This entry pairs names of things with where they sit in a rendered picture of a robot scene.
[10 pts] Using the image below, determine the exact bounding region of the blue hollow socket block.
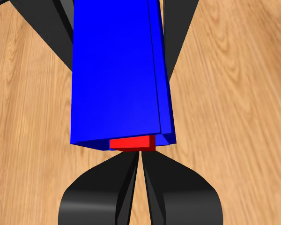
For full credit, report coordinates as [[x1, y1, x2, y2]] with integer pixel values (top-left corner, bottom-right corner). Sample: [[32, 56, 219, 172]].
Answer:
[[70, 0, 177, 151]]

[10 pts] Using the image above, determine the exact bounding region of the thin red peg bar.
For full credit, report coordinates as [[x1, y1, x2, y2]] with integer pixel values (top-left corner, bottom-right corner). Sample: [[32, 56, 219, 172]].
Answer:
[[109, 134, 156, 153]]

